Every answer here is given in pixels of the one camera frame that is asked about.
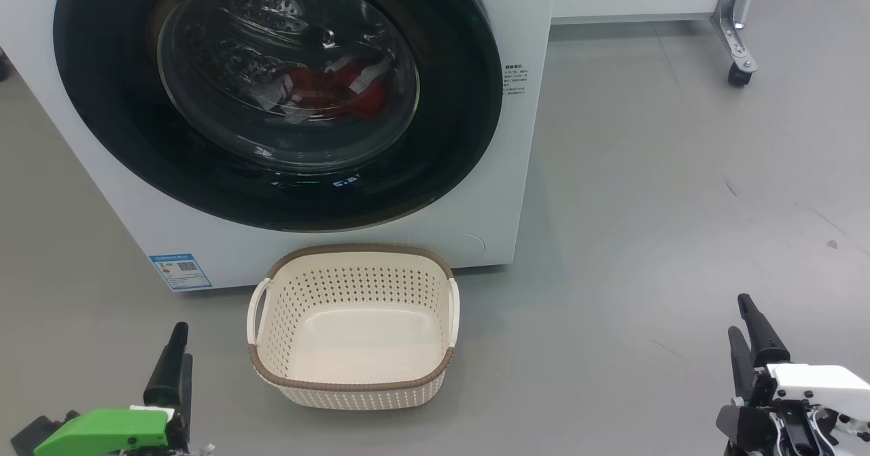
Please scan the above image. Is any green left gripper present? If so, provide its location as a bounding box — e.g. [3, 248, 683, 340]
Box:
[33, 322, 194, 456]

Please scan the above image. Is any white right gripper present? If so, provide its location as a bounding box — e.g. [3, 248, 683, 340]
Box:
[728, 294, 870, 456]

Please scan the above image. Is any red and white jersey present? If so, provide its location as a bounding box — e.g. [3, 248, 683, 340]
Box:
[258, 55, 396, 121]

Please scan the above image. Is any washing machine glass door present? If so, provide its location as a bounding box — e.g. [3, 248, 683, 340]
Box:
[53, 0, 504, 232]

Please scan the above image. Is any beige perforated laundry basket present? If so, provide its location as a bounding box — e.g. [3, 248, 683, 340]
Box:
[247, 244, 461, 410]

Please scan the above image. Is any white front-load washing machine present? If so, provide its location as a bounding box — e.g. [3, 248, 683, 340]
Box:
[0, 0, 557, 292]

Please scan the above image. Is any blue energy label sticker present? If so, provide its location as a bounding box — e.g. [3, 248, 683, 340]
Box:
[149, 253, 213, 292]

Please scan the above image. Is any round white filter cover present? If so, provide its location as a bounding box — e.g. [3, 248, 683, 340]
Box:
[442, 233, 486, 261]

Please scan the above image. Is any grey metal leg with caster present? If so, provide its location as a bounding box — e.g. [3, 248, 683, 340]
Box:
[710, 0, 761, 88]

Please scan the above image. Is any printed text label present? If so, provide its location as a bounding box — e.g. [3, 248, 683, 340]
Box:
[503, 64, 530, 98]

